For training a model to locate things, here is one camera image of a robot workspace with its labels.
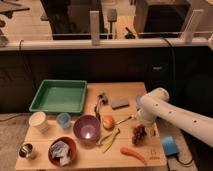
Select white paper cup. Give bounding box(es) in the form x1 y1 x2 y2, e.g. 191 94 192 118
29 112 49 133

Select small metal cup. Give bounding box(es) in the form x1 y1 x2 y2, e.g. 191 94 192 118
18 143 37 159

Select green plastic tray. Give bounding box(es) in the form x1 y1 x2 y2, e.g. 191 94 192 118
29 80 87 115

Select dark red grape bunch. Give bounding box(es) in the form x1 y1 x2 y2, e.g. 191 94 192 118
132 125 147 145

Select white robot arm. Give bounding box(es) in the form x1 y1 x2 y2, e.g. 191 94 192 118
135 88 213 147

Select black handled tool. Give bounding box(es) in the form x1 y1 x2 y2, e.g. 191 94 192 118
94 93 108 120

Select orange carrot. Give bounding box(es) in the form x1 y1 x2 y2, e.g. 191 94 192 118
120 147 147 165

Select yellow tongs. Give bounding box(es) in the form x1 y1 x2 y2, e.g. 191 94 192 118
96 128 120 153

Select light blue small cup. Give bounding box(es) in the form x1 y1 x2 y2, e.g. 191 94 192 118
56 113 71 129

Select crumpled white paper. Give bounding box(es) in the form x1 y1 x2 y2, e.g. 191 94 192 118
50 141 71 166

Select red yellow apple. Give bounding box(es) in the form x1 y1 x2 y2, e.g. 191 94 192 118
102 115 115 130

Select metal spoon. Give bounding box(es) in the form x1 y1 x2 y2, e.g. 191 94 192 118
115 115 134 125

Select purple bowl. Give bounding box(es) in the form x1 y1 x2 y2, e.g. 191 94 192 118
73 115 101 143

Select grey rectangular block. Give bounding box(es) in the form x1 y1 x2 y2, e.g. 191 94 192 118
111 99 129 110

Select black cable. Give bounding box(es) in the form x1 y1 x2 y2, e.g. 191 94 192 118
160 36 178 98

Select red bowl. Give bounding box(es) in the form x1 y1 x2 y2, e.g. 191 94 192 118
48 137 77 167

